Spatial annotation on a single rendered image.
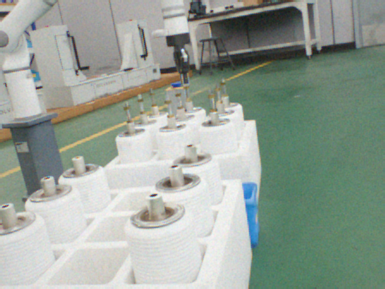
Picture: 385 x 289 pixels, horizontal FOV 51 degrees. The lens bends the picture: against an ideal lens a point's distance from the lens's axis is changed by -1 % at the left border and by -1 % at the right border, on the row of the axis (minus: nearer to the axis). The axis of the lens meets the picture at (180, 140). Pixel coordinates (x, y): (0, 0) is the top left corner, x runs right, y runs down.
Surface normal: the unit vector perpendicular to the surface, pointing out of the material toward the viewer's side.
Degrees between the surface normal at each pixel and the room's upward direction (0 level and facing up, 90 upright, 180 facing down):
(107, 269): 90
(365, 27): 90
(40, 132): 90
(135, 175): 90
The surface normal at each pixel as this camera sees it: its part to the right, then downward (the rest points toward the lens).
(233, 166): -0.22, 0.27
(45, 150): 0.86, -0.03
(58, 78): -0.48, 0.29
